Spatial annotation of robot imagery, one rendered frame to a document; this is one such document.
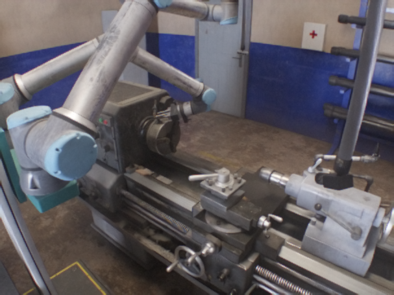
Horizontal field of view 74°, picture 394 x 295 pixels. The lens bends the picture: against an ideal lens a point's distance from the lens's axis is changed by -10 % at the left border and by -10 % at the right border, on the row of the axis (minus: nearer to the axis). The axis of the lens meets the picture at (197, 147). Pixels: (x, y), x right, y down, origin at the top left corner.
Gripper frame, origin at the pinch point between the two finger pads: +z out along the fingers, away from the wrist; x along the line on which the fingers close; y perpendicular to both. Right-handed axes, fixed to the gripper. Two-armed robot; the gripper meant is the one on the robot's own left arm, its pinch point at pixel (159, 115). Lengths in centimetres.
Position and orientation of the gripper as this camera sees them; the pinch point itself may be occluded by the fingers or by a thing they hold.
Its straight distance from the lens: 188.2
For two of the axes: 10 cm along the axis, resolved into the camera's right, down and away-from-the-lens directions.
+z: -9.7, 2.1, 1.4
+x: 0.4, 6.8, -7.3
